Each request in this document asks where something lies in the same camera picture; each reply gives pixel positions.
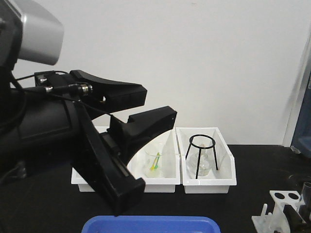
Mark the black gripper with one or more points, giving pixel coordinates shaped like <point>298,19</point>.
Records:
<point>142,128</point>

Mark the glass test tube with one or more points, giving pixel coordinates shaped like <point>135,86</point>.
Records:
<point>305,196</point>

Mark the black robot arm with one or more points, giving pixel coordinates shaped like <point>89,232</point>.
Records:
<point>51,124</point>

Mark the white test tube rack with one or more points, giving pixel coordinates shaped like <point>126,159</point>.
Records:
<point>290,214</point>

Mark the grey pegboard drying rack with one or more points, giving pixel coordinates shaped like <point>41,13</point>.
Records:
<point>301,141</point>

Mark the glass beaker in middle bin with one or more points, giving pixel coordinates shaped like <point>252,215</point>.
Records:
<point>150,151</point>

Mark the white bin middle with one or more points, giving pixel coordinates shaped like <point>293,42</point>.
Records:
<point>171,162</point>

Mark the white bin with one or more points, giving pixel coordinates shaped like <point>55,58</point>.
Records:
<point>216,181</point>
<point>171,162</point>
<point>83,186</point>

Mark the green yellow stirrers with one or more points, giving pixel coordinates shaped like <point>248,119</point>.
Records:
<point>155,162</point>

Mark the white bin left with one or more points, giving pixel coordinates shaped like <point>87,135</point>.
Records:
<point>83,186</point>

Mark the glass flask under tripod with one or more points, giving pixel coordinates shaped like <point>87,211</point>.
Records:
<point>199,164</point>

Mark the blue plastic tray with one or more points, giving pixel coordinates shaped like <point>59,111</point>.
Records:
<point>150,224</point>

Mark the white bin right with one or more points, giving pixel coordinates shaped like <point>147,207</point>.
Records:
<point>216,181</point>

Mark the black wire tripod stand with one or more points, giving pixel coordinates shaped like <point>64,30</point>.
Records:
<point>203,141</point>

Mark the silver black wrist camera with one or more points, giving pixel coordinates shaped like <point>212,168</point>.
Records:
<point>28,31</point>

